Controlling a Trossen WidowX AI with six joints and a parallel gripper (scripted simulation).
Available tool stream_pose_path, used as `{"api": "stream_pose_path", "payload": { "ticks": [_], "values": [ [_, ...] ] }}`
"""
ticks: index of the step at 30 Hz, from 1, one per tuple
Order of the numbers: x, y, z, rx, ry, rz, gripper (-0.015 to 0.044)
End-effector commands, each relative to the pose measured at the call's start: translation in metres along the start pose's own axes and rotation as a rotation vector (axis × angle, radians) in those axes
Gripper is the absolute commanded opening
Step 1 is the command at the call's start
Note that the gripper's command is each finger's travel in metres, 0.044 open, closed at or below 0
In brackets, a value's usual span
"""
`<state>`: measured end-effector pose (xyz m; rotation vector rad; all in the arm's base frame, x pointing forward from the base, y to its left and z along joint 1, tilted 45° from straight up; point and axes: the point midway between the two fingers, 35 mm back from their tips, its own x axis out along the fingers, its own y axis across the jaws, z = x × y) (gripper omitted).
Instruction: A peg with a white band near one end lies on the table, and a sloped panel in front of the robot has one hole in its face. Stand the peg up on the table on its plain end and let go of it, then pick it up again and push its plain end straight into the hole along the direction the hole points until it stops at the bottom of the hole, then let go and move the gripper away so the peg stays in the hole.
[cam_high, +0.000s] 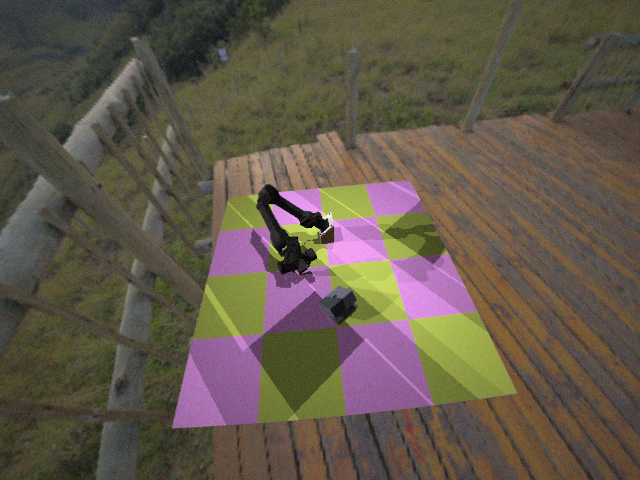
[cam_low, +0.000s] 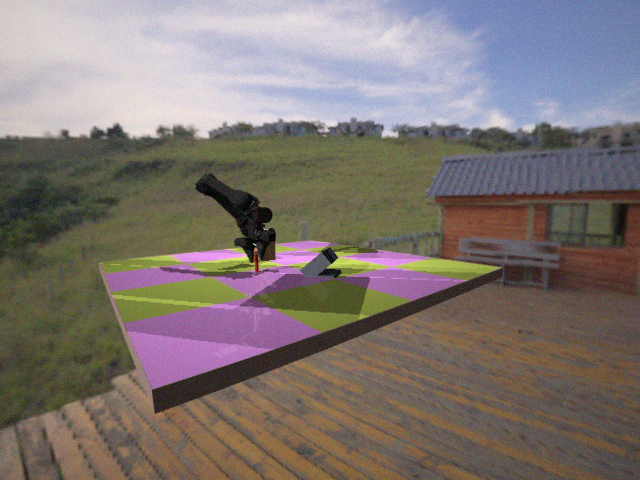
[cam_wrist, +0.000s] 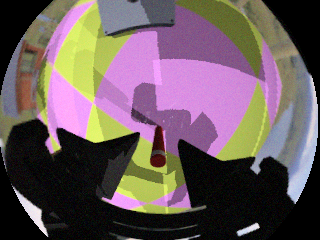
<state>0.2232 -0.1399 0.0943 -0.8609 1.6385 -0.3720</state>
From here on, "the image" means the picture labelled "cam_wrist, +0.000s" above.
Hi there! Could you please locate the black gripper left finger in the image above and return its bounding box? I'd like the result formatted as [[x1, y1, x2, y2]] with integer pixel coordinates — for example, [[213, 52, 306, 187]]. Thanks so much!
[[56, 127, 140, 200]]

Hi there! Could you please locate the red peg with white band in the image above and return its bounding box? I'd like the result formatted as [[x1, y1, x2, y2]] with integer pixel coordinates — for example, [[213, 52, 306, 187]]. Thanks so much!
[[149, 127, 165, 167]]

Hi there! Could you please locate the grey sloped panel with hole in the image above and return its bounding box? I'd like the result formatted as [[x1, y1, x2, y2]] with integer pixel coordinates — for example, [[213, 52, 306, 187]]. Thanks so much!
[[97, 0, 176, 36]]

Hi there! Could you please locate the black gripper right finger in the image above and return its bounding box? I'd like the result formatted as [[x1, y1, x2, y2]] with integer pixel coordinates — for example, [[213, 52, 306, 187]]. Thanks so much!
[[177, 139, 256, 208]]

